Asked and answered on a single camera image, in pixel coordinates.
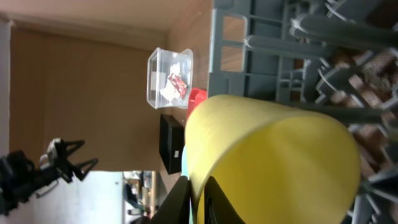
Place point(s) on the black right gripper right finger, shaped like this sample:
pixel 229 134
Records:
pixel 218 209

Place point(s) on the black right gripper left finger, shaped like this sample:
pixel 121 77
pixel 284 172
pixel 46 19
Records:
pixel 176 207

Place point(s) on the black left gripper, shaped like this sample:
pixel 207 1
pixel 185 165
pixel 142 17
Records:
pixel 54 164

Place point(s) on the yellow plastic cup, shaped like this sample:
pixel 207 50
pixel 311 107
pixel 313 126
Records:
pixel 275 164

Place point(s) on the red snack wrapper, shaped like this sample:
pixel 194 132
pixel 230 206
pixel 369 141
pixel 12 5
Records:
pixel 178 84

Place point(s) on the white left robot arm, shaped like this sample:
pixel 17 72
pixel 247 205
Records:
pixel 20 179

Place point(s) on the black waste tray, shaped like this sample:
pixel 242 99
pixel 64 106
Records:
pixel 171 143

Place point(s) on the clear plastic waste bin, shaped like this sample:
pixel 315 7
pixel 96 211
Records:
pixel 158 70

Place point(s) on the grey dishwasher rack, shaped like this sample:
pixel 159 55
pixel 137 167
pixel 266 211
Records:
pixel 268 49

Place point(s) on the white tissue in bin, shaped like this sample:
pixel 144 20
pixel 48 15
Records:
pixel 169 92

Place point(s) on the red plastic tray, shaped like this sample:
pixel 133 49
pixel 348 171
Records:
pixel 196 97

